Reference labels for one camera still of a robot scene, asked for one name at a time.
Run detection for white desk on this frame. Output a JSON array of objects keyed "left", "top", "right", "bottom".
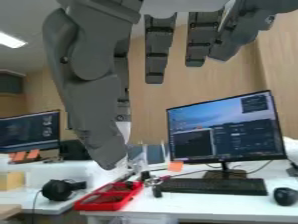
[
  {"left": 0, "top": 159, "right": 147, "bottom": 216},
  {"left": 78, "top": 159, "right": 298, "bottom": 224}
]

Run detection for orange sticky notes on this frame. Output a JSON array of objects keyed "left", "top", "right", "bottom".
[{"left": 6, "top": 148, "right": 42, "bottom": 164}]

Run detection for black headphones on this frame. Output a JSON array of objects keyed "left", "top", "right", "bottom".
[{"left": 39, "top": 178, "right": 89, "bottom": 202}]

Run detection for wooden block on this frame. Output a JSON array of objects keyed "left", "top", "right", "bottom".
[{"left": 0, "top": 170, "right": 26, "bottom": 192}]

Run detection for large computer monitor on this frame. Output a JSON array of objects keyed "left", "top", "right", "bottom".
[{"left": 164, "top": 89, "right": 288, "bottom": 180}]

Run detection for red tray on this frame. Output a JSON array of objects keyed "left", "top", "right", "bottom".
[
  {"left": 97, "top": 180, "right": 144, "bottom": 198},
  {"left": 71, "top": 189, "right": 135, "bottom": 212}
]

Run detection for small black object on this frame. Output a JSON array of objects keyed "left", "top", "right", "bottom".
[{"left": 151, "top": 185, "right": 163, "bottom": 199}]

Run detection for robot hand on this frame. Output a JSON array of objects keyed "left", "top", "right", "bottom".
[{"left": 41, "top": 0, "right": 298, "bottom": 171}]

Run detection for black keyboard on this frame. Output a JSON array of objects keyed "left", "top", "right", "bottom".
[{"left": 158, "top": 177, "right": 270, "bottom": 197}]

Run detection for small computer monitor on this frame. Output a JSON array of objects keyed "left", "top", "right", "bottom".
[{"left": 0, "top": 110, "right": 62, "bottom": 155}]

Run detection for black mouse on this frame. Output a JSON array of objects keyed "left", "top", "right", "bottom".
[{"left": 272, "top": 186, "right": 298, "bottom": 207}]

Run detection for ceiling light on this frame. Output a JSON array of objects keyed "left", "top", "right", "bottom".
[{"left": 0, "top": 30, "right": 29, "bottom": 50}]

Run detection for single orange sticky note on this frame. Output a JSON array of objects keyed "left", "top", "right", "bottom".
[{"left": 166, "top": 160, "right": 186, "bottom": 173}]

